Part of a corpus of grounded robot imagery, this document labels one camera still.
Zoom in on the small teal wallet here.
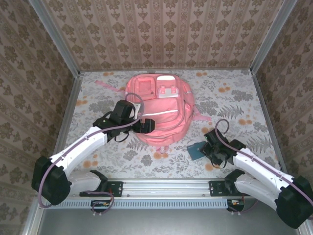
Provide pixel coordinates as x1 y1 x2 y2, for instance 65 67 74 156
187 141 208 161

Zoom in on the pink backpack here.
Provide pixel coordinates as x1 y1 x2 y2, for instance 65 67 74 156
94 73 212 154

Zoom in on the floral tablecloth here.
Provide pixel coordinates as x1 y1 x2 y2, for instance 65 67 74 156
56 69 285 179

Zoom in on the black connector board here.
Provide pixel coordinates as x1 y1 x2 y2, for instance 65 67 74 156
226 198 245 212
90 199 111 212

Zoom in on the grey metal panel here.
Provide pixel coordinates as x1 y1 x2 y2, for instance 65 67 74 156
36 208 298 235

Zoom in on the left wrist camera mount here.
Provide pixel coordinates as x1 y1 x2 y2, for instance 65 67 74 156
131 102 143 120

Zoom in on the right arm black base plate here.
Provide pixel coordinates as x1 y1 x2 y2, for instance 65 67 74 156
209 180 255 197

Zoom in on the wide aluminium extrusion rail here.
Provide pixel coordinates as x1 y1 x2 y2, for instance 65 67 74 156
36 178 299 197

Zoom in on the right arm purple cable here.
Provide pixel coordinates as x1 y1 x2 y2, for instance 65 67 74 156
214 119 313 214

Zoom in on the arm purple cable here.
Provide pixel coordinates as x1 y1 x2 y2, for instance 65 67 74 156
38 92 145 216
214 119 313 214

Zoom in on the aluminium frame rail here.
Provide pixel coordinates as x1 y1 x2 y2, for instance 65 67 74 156
251 70 290 179
45 72 84 179
79 67 252 73

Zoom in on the slotted grey cable duct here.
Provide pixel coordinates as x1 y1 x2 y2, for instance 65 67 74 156
45 198 227 210

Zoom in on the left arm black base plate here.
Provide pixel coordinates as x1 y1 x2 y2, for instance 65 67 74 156
79 180 123 197

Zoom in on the aluminium frame post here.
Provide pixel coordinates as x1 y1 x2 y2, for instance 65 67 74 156
28 0 81 77
250 0 298 74

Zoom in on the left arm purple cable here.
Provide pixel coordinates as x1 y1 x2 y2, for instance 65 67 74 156
38 92 145 216

